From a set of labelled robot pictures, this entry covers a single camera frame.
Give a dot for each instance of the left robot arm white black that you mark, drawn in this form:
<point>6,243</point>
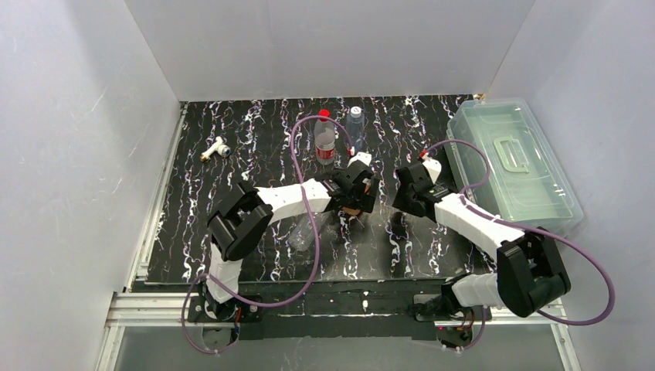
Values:
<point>243,215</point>

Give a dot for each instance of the red label water bottle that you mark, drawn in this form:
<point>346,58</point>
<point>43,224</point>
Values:
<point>324,141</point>

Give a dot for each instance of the clear blue-tinted bottle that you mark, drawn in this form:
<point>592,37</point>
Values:
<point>355,127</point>

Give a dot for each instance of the red bottle cap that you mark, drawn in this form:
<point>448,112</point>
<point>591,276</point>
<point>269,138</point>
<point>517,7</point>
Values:
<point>323,115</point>

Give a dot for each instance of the orange juice bottle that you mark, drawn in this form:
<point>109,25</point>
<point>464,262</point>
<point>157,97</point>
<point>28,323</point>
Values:
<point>351,211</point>

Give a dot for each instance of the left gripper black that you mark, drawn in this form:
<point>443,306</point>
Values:
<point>355,203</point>

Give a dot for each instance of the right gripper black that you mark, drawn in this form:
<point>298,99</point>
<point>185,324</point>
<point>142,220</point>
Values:
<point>404,202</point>

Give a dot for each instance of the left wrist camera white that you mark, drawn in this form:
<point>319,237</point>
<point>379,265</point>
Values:
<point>361,159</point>

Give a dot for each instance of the clear plastic bottle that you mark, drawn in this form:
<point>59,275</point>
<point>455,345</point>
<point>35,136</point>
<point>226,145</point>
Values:
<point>302,237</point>

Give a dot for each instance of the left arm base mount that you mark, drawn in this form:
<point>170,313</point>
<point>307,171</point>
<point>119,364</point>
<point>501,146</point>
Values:
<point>204,309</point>

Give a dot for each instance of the white pipe fitting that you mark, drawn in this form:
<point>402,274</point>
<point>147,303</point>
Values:
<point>218,147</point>

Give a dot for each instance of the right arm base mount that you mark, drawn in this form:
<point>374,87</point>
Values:
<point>461,328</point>

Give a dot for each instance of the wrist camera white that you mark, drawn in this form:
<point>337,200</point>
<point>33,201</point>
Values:
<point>433,168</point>
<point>361,159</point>

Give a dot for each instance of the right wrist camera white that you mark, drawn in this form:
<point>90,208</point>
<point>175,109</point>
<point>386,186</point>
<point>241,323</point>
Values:
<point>433,168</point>

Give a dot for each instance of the clear plastic storage box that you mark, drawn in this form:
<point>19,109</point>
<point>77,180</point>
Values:
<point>527,185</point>

